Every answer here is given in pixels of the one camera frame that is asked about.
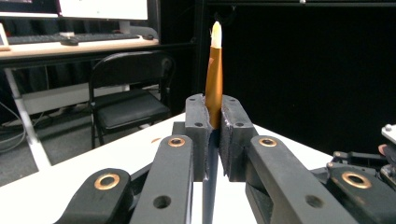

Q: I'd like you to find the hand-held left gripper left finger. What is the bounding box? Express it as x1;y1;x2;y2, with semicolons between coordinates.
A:
129;93;213;224

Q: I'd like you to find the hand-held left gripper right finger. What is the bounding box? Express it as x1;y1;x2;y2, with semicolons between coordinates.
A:
219;94;359;224

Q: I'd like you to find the brush with gold ferrule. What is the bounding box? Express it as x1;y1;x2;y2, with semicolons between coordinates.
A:
201;21;224;224

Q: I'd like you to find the black folding chair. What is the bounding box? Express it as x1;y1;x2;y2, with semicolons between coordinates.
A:
88;50;177;149

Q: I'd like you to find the white table sheet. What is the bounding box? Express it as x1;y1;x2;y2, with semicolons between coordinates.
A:
0;112;334;224

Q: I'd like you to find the black computer mouse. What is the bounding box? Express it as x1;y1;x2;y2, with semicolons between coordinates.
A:
60;36;79;47

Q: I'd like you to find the bright computer monitor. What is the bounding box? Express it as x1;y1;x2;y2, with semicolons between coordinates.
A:
58;0;149;34

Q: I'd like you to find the black keyboard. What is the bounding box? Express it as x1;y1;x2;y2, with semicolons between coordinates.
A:
7;32;141;46

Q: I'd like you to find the small white framed stand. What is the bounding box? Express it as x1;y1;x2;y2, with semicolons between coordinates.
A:
0;22;12;51

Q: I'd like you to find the bundle of floor cables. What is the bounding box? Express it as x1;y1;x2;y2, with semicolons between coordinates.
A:
0;101;27;154

